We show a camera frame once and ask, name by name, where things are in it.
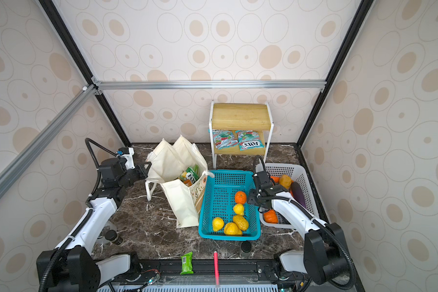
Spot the teal red candy bag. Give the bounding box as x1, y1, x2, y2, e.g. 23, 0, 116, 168
212, 130, 238, 150

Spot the black cylinder knob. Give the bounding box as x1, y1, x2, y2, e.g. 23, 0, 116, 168
105, 229, 124, 246

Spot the green snack packet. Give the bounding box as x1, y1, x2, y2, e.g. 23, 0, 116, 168
180, 252, 194, 275

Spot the black round cap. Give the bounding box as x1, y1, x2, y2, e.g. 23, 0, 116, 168
240, 241, 252, 254

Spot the yellow fruit front centre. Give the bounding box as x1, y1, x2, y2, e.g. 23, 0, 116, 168
224, 222, 242, 236

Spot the clear tape roll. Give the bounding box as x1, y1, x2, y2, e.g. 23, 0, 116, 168
96, 234, 109, 245

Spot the orange bell pepper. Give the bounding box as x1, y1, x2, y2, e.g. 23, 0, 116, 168
263, 210, 279, 224

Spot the teal plastic basket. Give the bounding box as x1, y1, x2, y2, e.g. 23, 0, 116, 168
198, 170, 261, 241

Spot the pink pen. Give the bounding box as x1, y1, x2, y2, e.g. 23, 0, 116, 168
214, 251, 220, 288

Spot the floral canvas grocery bag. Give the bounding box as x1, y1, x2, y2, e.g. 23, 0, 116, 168
146, 136, 214, 228

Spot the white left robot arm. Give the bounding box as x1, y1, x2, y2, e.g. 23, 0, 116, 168
36, 138, 151, 292

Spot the purple eggplant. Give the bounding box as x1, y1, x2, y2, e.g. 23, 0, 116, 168
290, 181, 306, 208

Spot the teal Fox's candy bag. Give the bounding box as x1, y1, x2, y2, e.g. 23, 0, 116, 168
236, 130, 264, 151

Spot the green yellow snack bag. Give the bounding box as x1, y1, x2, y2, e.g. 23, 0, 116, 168
178, 165, 200, 185

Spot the white plastic basket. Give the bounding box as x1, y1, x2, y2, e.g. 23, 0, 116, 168
259, 163, 320, 229

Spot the small yellow lemon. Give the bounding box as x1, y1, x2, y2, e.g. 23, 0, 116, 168
233, 203, 245, 216

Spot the yellow lemon front left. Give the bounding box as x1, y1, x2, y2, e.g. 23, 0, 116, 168
212, 217, 225, 232

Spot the yellow potato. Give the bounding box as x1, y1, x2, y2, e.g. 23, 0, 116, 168
279, 175, 293, 190

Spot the orange tangerine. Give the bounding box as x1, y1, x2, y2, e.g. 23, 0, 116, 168
234, 191, 247, 204

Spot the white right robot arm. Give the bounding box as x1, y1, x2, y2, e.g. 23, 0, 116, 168
247, 155, 356, 291

